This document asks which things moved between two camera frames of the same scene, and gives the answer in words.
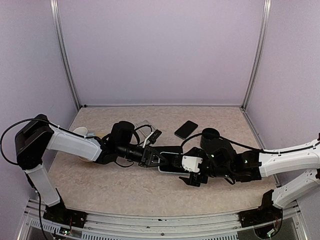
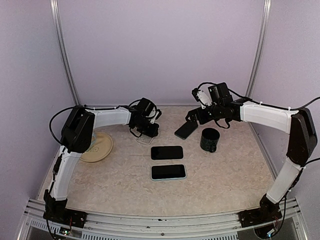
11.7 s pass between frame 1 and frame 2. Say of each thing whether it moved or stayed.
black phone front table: moved
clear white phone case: moved
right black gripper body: moved
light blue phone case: moved
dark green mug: stayed
